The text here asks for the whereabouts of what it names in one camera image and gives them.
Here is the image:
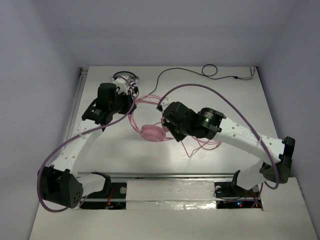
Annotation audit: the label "pink headphone cable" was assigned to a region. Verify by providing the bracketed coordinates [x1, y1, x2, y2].
[159, 117, 222, 158]

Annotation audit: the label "pink over-ear headphones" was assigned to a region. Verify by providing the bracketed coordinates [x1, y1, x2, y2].
[128, 94, 174, 143]

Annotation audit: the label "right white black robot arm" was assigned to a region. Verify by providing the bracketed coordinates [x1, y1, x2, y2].
[157, 101, 296, 197]

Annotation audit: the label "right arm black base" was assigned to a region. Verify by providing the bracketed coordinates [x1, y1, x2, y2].
[213, 170, 263, 210]

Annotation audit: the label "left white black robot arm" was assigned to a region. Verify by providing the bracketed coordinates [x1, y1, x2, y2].
[37, 77, 139, 213]

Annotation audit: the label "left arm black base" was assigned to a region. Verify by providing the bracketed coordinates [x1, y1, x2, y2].
[79, 180, 127, 210]

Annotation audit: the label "black white striped headphones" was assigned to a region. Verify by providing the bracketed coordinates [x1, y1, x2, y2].
[112, 71, 139, 97]

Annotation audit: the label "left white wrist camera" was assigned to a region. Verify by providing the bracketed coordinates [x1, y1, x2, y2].
[112, 76, 132, 95]

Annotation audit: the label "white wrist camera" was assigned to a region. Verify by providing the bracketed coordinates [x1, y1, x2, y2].
[112, 76, 132, 95]
[156, 97, 173, 112]

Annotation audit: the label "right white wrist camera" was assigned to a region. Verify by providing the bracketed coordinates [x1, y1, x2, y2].
[156, 97, 173, 112]

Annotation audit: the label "black headphone cable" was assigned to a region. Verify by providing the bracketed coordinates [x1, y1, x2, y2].
[152, 64, 257, 96]

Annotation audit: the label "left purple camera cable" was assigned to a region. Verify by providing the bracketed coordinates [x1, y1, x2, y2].
[37, 77, 137, 213]

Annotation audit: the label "metal base rail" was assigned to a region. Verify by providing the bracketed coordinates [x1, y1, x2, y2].
[53, 171, 291, 204]

